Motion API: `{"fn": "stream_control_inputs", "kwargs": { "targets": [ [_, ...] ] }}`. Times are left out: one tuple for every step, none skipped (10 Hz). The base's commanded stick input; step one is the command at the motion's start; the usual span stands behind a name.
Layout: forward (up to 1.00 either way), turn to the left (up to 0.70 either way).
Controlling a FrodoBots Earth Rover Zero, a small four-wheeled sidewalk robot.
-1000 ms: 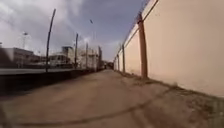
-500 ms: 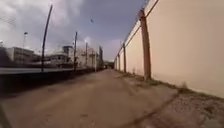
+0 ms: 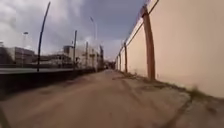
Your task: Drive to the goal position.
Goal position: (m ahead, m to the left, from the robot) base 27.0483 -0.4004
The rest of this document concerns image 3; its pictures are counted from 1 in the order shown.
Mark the pale multi-storey building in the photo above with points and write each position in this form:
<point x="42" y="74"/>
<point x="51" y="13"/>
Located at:
<point x="81" y="55"/>

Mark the pale street lamp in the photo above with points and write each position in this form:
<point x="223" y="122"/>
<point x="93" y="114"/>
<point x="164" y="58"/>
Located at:
<point x="96" y="33"/>
<point x="23" y="41"/>

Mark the brown dirt road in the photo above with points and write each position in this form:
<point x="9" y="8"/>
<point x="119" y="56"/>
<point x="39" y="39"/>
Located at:
<point x="100" y="100"/>

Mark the dark curved pole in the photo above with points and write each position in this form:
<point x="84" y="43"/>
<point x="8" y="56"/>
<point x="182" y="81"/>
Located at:
<point x="40" y="43"/>

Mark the grey low building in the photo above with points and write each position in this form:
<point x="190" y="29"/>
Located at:
<point x="21" y="55"/>

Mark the weedy rubble verge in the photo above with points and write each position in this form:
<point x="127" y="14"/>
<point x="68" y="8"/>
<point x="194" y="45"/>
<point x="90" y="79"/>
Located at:
<point x="200" y="97"/>

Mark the beige wall with brown pillars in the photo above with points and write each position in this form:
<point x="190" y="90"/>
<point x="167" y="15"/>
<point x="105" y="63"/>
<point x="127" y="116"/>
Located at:
<point x="186" y="43"/>

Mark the dark low wall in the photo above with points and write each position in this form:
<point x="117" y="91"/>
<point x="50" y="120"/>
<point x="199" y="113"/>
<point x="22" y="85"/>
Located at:
<point x="26" y="80"/>

